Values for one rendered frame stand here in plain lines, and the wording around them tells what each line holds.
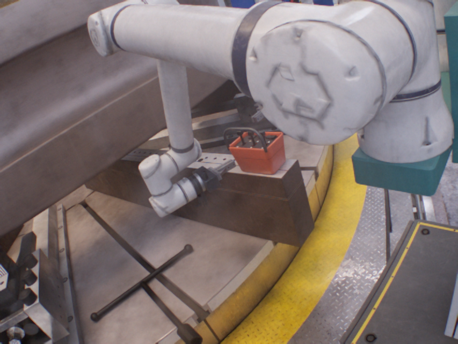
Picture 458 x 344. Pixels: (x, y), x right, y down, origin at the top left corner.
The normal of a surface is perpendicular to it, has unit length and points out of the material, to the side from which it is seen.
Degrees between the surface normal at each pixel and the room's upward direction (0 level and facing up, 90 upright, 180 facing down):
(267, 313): 0
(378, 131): 68
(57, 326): 90
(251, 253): 0
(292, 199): 90
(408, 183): 90
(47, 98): 90
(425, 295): 0
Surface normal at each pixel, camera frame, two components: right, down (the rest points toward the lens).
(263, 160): -0.53, 0.65
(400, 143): -0.53, 0.26
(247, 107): -0.24, 0.54
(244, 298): 0.70, 0.15
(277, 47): -0.65, 0.47
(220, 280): -0.30, -0.83
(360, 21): 0.27, -0.42
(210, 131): -0.32, 0.25
